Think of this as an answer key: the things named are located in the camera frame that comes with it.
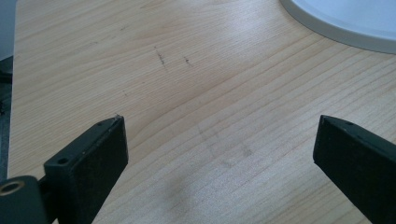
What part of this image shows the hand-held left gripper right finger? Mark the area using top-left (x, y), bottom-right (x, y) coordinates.
top-left (312, 114), bottom-right (396, 224)

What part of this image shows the white round plate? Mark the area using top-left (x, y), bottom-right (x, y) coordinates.
top-left (278, 0), bottom-right (396, 55)

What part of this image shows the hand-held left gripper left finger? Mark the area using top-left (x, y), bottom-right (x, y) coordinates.
top-left (43, 115), bottom-right (129, 224)

